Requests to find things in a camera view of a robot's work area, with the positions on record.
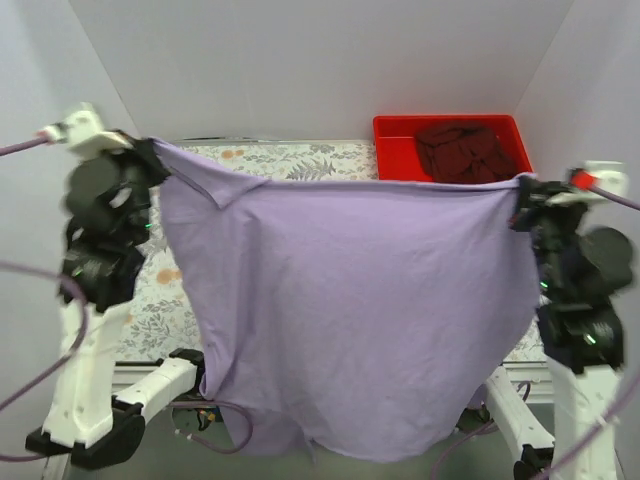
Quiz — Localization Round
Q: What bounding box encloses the purple t shirt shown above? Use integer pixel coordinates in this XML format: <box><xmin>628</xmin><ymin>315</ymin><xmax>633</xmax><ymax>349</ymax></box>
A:
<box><xmin>153</xmin><ymin>140</ymin><xmax>539</xmax><ymax>462</ymax></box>

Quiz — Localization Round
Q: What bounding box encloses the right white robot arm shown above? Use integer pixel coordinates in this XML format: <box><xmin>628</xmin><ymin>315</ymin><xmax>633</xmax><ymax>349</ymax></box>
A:
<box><xmin>485</xmin><ymin>162</ymin><xmax>639</xmax><ymax>479</ymax></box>

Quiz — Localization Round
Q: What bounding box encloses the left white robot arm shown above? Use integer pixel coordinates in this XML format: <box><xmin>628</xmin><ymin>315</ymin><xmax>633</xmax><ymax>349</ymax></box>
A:
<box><xmin>25</xmin><ymin>131</ymin><xmax>204</xmax><ymax>470</ymax></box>

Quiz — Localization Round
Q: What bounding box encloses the dark red t shirt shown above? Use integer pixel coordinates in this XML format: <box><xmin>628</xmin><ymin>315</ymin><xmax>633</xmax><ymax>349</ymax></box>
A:
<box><xmin>414</xmin><ymin>121</ymin><xmax>518</xmax><ymax>184</ymax></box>

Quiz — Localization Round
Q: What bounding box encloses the red plastic bin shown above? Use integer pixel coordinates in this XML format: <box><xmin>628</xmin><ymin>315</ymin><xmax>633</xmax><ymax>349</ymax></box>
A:
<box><xmin>373</xmin><ymin>114</ymin><xmax>534</xmax><ymax>182</ymax></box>

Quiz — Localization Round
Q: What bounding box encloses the aluminium frame rail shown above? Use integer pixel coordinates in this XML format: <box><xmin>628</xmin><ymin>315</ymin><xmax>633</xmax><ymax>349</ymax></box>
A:
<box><xmin>39</xmin><ymin>362</ymin><xmax>556</xmax><ymax>480</ymax></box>

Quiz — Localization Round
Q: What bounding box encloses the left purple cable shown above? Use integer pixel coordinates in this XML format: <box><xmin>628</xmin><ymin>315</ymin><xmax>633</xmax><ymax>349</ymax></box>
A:
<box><xmin>0</xmin><ymin>136</ymin><xmax>254</xmax><ymax>464</ymax></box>

